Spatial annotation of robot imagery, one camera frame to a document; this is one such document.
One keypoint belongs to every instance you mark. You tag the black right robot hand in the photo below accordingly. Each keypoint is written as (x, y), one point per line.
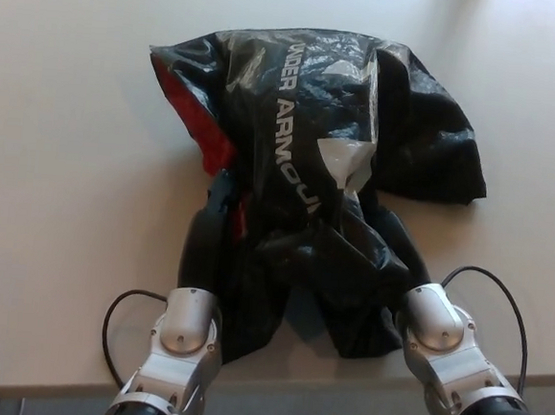
(406, 256)

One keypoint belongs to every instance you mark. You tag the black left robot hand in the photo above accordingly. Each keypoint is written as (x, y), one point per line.
(202, 249)

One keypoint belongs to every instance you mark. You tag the black Under Armour plastic bag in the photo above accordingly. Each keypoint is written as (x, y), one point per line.
(307, 138)

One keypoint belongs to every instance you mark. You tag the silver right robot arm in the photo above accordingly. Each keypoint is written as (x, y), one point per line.
(463, 356)

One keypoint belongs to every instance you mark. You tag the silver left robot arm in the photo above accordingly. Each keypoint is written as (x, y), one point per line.
(177, 353)

